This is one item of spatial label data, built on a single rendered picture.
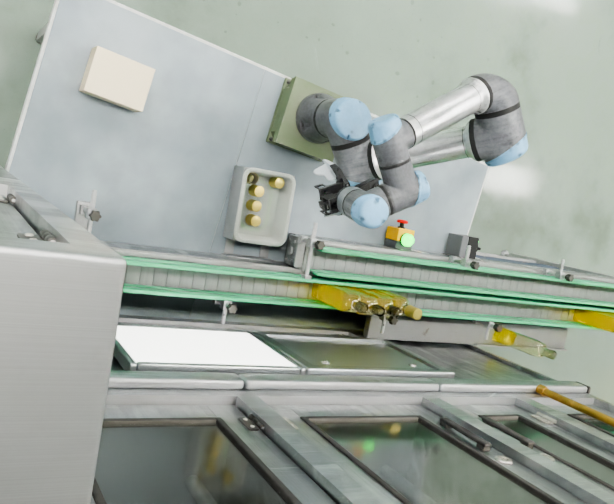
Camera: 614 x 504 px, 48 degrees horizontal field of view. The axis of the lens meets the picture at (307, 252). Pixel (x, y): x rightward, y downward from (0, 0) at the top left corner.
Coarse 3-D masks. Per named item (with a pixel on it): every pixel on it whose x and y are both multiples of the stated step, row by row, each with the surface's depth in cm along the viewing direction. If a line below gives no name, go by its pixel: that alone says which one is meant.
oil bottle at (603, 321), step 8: (576, 312) 271; (584, 312) 268; (592, 312) 265; (600, 312) 267; (576, 320) 271; (584, 320) 268; (592, 320) 264; (600, 320) 261; (608, 320) 258; (600, 328) 261; (608, 328) 258
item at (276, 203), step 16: (272, 176) 210; (288, 176) 208; (240, 192) 202; (272, 192) 214; (288, 192) 211; (240, 208) 203; (272, 208) 215; (288, 208) 210; (240, 224) 211; (272, 224) 216; (288, 224) 211; (240, 240) 204; (256, 240) 207; (272, 240) 213
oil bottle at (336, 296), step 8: (312, 288) 214; (320, 288) 209; (328, 288) 205; (336, 288) 203; (344, 288) 205; (312, 296) 213; (320, 296) 209; (328, 296) 205; (336, 296) 201; (344, 296) 197; (352, 296) 197; (360, 296) 199; (328, 304) 205; (336, 304) 200; (344, 304) 197
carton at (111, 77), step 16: (96, 48) 178; (96, 64) 179; (112, 64) 181; (128, 64) 182; (96, 80) 179; (112, 80) 181; (128, 80) 183; (144, 80) 185; (96, 96) 184; (112, 96) 182; (128, 96) 184; (144, 96) 186
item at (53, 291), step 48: (0, 192) 118; (0, 240) 57; (48, 240) 69; (96, 240) 67; (0, 288) 55; (48, 288) 56; (96, 288) 58; (0, 336) 55; (48, 336) 57; (96, 336) 59; (0, 384) 56; (48, 384) 58; (96, 384) 60; (0, 432) 56; (48, 432) 58; (96, 432) 60; (0, 480) 57; (48, 480) 59
